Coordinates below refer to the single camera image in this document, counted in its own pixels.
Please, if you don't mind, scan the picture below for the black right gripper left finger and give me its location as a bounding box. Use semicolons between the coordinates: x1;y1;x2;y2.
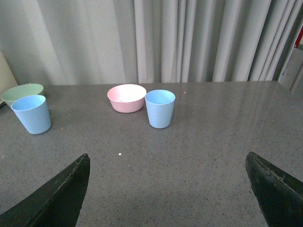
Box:
0;154;90;227

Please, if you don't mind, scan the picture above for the blue cup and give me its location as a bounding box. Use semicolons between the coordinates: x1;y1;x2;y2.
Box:
11;95;52;135
145;89;176;129

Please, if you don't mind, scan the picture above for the pink bowl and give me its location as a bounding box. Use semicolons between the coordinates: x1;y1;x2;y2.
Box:
107;84;147;113

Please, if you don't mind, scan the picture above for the red frame behind curtain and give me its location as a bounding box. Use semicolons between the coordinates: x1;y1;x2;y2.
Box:
294;14;303;48

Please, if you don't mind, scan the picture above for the cream toaster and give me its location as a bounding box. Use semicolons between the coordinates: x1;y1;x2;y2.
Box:
0;53;18;95

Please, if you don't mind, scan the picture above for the green bowl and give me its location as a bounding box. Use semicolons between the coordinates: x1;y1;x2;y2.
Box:
1;83;44;107

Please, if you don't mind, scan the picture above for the grey curtain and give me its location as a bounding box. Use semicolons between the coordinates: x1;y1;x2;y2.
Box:
0;0;303;85

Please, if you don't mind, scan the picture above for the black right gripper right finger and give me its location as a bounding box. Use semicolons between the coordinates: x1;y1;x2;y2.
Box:
245;152;303;227

